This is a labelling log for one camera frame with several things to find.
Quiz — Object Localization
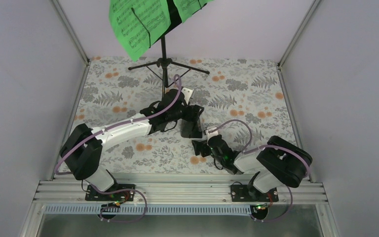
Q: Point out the black music stand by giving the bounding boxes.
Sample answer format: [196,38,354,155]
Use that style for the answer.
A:
[128,0,210,95]

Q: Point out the green sheet music page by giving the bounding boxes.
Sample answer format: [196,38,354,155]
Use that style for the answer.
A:
[173,0,213,23]
[109,0,171,61]

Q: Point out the black metronome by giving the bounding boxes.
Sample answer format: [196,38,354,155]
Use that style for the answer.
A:
[180,119,203,139]

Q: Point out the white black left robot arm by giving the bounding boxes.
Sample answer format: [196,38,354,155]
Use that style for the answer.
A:
[60,89,204,200]

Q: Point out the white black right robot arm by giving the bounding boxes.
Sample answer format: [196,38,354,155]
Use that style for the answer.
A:
[192,135,313,201]

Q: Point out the floral patterned mat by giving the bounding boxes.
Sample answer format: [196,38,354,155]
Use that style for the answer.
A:
[73,57,296,174]

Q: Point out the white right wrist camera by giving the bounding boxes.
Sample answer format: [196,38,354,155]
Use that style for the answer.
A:
[205,126,219,139]

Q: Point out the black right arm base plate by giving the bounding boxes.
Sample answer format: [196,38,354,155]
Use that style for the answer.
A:
[230,183,279,202]

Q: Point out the grey slotted cable duct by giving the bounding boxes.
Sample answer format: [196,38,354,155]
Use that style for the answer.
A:
[43,203,251,216]

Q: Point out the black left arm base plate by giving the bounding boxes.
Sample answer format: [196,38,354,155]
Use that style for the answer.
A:
[85,184,136,202]

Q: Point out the aluminium rail frame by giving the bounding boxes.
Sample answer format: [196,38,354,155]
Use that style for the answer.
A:
[34,172,328,205]

